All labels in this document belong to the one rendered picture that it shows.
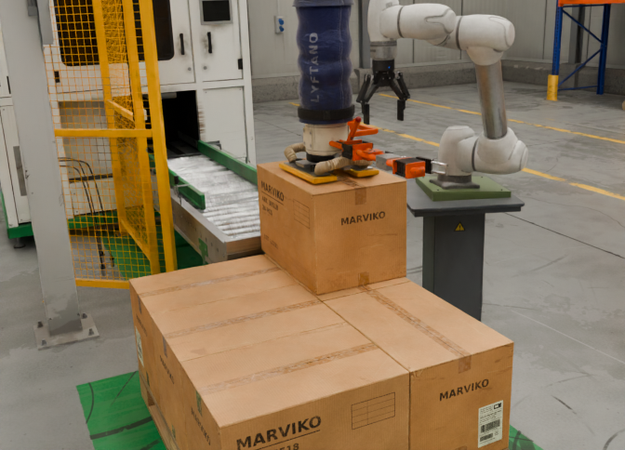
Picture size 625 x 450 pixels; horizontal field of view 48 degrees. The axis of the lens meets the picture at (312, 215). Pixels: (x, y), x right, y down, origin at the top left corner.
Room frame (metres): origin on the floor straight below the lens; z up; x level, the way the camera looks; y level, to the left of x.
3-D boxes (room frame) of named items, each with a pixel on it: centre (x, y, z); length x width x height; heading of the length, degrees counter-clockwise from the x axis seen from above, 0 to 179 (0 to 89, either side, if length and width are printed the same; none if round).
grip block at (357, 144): (2.56, -0.18, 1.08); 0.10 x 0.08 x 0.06; 116
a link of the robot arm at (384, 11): (2.39, -0.27, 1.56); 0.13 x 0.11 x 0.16; 58
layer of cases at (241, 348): (2.36, 0.07, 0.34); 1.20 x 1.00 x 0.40; 25
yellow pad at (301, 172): (2.74, 0.02, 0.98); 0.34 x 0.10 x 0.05; 26
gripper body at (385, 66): (2.39, -0.26, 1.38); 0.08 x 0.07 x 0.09; 115
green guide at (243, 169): (4.59, 0.48, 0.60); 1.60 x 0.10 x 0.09; 25
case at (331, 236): (2.80, -0.07, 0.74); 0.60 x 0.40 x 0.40; 24
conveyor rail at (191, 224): (4.01, 0.87, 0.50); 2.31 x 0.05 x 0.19; 25
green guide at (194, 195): (4.36, 0.96, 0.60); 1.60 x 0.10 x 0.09; 25
